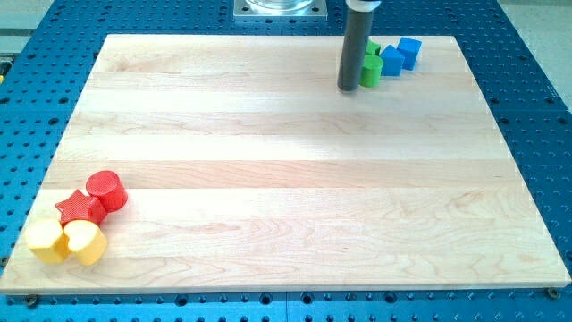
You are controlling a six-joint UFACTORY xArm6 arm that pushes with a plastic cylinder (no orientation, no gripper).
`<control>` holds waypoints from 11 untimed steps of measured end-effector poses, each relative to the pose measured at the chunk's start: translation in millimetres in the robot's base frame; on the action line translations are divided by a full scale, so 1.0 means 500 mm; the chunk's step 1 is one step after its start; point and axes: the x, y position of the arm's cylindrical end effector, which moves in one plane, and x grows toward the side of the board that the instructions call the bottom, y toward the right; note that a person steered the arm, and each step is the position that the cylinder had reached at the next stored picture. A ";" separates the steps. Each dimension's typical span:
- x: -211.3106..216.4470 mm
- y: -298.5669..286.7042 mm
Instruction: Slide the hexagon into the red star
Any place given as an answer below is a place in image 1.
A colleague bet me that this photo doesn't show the blue cube block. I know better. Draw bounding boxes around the blue cube block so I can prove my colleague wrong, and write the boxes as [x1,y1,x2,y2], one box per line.
[397,37,422,71]

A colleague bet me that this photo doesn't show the red cylinder block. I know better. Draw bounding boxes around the red cylinder block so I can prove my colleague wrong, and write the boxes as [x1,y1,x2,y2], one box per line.
[86,170,128,213]

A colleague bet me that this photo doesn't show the yellow heart block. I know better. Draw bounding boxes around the yellow heart block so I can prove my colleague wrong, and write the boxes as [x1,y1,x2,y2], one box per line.
[63,220,107,266]

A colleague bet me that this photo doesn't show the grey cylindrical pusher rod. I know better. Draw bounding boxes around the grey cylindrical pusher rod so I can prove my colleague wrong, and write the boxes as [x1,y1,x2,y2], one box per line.
[337,8,374,92]

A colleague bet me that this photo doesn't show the green cylinder block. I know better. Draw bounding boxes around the green cylinder block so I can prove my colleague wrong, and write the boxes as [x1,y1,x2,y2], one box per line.
[359,55,383,88]

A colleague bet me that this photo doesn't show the green star block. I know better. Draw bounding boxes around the green star block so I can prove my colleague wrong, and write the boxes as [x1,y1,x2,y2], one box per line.
[366,39,382,55]

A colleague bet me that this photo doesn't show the wooden board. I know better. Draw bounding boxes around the wooden board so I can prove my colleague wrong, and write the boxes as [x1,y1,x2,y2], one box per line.
[1,34,570,295]

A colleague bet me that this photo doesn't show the blue triangle block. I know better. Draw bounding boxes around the blue triangle block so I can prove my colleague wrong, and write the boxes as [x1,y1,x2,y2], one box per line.
[379,45,405,77]

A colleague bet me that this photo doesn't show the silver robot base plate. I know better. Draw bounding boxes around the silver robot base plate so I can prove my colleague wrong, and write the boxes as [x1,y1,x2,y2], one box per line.
[232,0,328,21]

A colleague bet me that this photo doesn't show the red star block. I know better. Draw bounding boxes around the red star block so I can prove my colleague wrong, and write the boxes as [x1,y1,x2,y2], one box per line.
[55,190,107,226]

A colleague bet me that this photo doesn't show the yellow hexagon block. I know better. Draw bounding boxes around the yellow hexagon block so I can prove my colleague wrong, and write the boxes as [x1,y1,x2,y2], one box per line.
[24,219,71,264]

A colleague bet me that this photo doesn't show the white rod mount collar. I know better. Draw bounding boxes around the white rod mount collar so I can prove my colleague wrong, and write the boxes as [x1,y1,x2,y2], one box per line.
[346,0,382,13]

